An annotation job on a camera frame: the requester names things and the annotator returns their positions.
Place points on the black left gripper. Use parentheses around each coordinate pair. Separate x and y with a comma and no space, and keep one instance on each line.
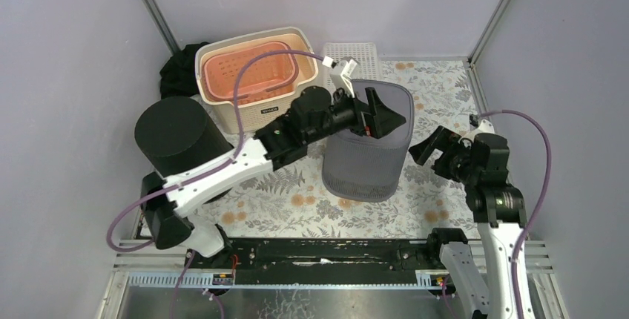
(366,112)

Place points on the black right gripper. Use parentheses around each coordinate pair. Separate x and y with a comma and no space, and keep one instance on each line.
(443,139)

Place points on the grey mesh waste bin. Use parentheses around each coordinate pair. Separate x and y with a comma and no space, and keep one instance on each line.
(367,169)

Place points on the pink plastic basket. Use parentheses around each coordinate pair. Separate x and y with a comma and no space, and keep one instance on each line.
(268,77)

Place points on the cream plastic storage basket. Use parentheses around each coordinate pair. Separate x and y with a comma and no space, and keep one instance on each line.
(232,116)

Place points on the large black round bin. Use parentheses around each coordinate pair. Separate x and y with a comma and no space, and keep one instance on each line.
(176,134)

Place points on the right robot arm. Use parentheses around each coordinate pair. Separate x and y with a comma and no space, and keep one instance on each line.
(479,163)

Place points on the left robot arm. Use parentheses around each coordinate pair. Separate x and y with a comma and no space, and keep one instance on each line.
(315,115)

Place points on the black cloth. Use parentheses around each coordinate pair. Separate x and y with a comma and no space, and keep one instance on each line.
(177,76)

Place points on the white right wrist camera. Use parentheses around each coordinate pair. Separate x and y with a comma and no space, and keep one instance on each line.
(478,126)

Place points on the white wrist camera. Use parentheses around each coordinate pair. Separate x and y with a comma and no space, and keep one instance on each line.
(478,126)
(341,74)

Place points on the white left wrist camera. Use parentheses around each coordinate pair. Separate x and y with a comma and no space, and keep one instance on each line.
(341,74)

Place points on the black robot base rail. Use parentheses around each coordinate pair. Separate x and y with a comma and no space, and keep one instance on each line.
(324,262)

